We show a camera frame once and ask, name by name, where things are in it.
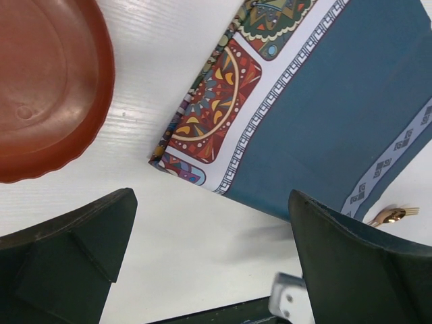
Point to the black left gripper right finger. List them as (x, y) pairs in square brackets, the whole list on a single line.
[(356, 273)]

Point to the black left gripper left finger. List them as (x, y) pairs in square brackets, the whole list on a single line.
[(61, 270)]

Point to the blue patterned placemat cloth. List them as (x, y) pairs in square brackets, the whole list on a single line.
[(330, 98)]

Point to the red round plate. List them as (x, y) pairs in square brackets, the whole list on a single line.
[(57, 79)]

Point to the copper spoon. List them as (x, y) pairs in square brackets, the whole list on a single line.
[(387, 216)]

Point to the copper fork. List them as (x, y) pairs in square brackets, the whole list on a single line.
[(410, 211)]

